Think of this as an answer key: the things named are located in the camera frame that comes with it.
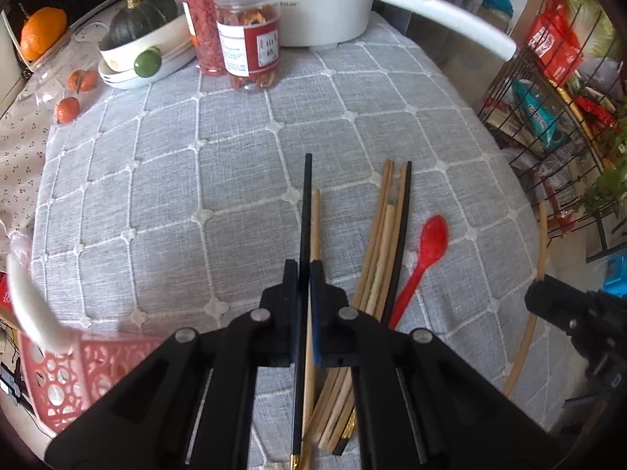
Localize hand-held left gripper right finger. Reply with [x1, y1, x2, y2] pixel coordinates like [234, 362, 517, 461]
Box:
[310, 259, 564, 470]

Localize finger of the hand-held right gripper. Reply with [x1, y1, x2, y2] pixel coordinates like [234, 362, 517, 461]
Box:
[524, 274, 601, 338]

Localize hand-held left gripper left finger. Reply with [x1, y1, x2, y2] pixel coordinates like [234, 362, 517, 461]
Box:
[45, 258, 302, 470]

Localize green printed bamboo chopstick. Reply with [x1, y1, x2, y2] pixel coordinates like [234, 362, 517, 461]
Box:
[318, 206, 390, 448]
[321, 200, 395, 451]

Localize plain bamboo chopstick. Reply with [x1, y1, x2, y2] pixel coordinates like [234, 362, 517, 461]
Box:
[300, 188, 323, 470]
[326, 164, 406, 451]
[313, 158, 393, 446]
[318, 159, 397, 448]

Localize black chopstick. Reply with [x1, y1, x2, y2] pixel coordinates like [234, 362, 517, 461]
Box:
[289, 153, 314, 470]

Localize red plastic spoon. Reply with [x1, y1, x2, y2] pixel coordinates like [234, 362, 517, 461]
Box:
[387, 214, 450, 329]

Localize bundle of wooden chopsticks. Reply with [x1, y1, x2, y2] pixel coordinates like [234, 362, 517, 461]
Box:
[333, 161, 413, 456]

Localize pink plastic basket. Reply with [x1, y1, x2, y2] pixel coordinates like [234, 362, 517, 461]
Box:
[17, 328, 167, 434]

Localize curved wooden chair back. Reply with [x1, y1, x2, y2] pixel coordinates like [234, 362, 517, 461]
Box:
[504, 201, 548, 397]

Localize leafy green herbs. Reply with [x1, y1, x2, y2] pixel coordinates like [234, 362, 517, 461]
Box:
[578, 132, 627, 216]

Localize grey checked tablecloth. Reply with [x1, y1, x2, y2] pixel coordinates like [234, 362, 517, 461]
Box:
[29, 10, 554, 470]

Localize teal snack packet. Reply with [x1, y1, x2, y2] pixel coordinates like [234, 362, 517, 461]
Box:
[512, 81, 564, 148]

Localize white spoon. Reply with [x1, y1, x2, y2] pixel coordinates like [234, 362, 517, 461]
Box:
[7, 232, 74, 354]

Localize red snack packets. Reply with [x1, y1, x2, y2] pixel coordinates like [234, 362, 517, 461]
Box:
[526, 0, 586, 86]

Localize red label dried fruit jar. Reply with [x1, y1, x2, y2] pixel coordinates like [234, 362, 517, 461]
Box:
[213, 0, 284, 93]

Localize white plate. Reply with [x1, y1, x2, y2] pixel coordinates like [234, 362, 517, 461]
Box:
[98, 46, 199, 90]

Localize goji berry jar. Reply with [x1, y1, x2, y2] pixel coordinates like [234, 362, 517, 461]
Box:
[175, 0, 228, 76]

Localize green lime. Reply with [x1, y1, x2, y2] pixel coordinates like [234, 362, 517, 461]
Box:
[133, 49, 162, 79]

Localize white electric pot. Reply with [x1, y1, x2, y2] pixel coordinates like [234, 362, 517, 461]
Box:
[255, 0, 517, 62]

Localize white bowl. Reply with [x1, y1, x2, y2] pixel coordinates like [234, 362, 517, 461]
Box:
[98, 14, 194, 78]

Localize white floral tablecloth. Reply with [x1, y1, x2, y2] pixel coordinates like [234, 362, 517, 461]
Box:
[0, 20, 113, 236]

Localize dark green pumpkin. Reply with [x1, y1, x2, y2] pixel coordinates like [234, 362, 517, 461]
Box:
[108, 0, 178, 50]

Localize large orange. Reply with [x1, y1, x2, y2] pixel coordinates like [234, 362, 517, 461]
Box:
[20, 6, 68, 62]

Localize black wire rack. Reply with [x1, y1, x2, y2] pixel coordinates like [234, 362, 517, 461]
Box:
[477, 0, 627, 262]

